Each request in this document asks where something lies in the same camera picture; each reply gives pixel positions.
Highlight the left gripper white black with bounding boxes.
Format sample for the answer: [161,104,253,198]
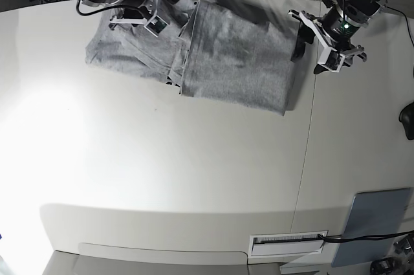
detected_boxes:
[289,10,367,75]

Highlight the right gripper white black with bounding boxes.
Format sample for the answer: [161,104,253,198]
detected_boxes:
[109,0,170,37]

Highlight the grey T-shirt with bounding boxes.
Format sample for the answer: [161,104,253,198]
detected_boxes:
[85,0,297,115]

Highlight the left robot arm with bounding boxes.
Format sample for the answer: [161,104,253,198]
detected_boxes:
[289,0,387,74]

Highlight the black computer mouse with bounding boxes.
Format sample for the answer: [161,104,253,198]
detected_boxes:
[398,102,414,140]

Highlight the grey-blue tablet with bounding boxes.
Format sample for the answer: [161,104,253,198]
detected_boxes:
[331,188,412,268]

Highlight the black cable on table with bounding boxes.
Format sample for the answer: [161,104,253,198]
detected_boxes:
[317,231,414,244]

